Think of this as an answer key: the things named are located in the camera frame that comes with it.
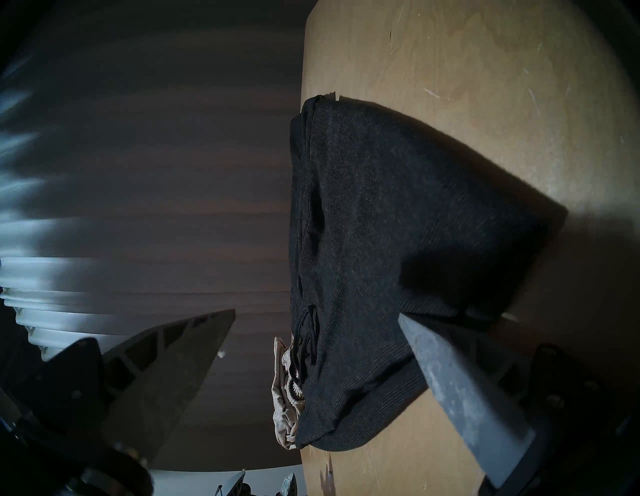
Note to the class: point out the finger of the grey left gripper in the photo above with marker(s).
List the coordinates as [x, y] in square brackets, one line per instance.
[231, 486]
[289, 485]

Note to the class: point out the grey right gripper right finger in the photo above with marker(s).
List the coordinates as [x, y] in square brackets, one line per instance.
[465, 395]

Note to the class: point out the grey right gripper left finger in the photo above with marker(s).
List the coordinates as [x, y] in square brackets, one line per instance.
[165, 380]

